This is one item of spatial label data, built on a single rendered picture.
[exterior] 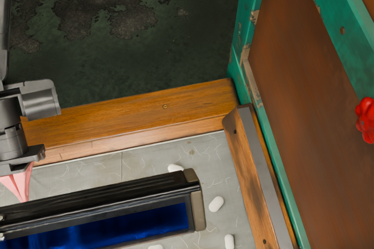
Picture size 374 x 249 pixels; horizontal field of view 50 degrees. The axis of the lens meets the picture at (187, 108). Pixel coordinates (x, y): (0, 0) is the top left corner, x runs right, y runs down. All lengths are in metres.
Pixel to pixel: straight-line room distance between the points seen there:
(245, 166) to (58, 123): 0.41
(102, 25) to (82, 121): 1.17
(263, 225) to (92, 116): 0.43
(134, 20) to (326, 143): 1.57
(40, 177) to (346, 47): 0.68
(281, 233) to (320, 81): 0.30
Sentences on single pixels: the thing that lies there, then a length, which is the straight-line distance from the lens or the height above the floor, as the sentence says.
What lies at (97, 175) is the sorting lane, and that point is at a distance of 0.89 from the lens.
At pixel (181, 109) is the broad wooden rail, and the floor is 0.77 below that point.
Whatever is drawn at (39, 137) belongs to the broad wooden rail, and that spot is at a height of 0.76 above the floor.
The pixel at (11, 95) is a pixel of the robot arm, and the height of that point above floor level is 0.96.
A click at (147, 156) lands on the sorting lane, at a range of 0.88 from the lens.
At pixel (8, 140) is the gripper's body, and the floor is 0.92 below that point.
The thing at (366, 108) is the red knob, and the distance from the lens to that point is 0.39.
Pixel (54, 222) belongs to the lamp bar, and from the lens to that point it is 0.49.
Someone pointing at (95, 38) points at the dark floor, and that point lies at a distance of 1.99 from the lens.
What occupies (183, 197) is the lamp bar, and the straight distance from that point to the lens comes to 0.47.
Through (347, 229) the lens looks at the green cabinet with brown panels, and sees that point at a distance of 0.57.
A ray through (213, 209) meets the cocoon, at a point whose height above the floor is 0.76.
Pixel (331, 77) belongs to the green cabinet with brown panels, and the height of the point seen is 1.16.
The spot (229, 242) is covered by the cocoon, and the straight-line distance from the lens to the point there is 0.82.
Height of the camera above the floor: 1.57
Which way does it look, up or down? 64 degrees down
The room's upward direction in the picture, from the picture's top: straight up
